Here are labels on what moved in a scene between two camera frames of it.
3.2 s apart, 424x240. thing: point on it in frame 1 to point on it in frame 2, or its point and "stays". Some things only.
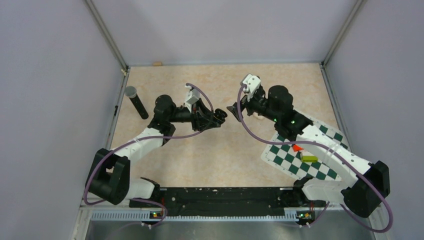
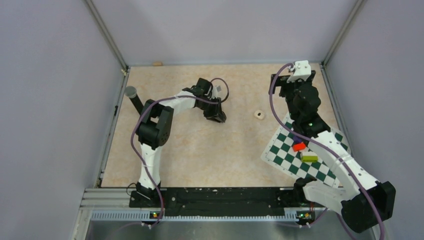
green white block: (308, 158) stays
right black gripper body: (258, 104) to (289, 90)
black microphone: (130, 92) stays
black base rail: (221, 202) stays
